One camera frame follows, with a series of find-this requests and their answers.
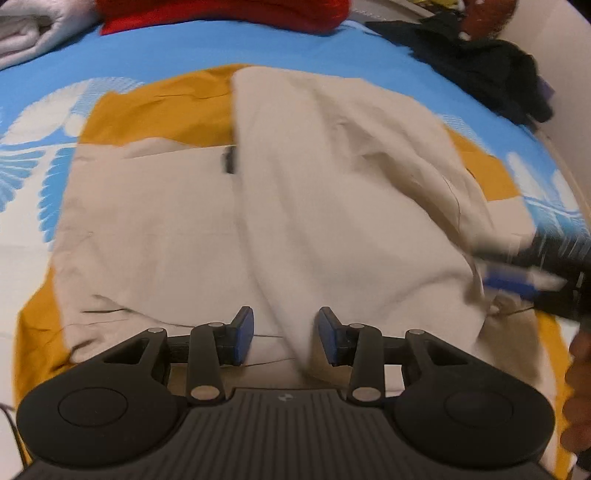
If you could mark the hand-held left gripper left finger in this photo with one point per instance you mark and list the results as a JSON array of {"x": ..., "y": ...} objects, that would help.
[{"x": 244, "y": 334}]

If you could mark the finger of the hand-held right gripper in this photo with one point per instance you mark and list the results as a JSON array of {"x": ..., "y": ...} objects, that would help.
[
  {"x": 503, "y": 256},
  {"x": 508, "y": 282}
]

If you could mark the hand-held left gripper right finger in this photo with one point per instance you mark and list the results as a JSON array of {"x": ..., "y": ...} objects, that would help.
[{"x": 328, "y": 334}]

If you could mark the beige and mustard hooded jacket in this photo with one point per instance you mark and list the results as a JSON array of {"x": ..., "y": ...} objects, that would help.
[{"x": 300, "y": 207}]

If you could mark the pile of black clothes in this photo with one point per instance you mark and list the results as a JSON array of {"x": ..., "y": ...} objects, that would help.
[{"x": 485, "y": 69}]

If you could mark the person's right hand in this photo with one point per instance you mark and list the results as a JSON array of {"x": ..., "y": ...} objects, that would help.
[{"x": 581, "y": 392}]

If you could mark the dark red cushion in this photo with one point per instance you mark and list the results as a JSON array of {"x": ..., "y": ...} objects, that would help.
[{"x": 487, "y": 18}]

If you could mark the red folded blanket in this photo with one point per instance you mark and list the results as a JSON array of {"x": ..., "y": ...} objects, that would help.
[{"x": 221, "y": 16}]

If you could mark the white folded quilt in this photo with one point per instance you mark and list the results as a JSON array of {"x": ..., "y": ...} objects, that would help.
[{"x": 37, "y": 27}]

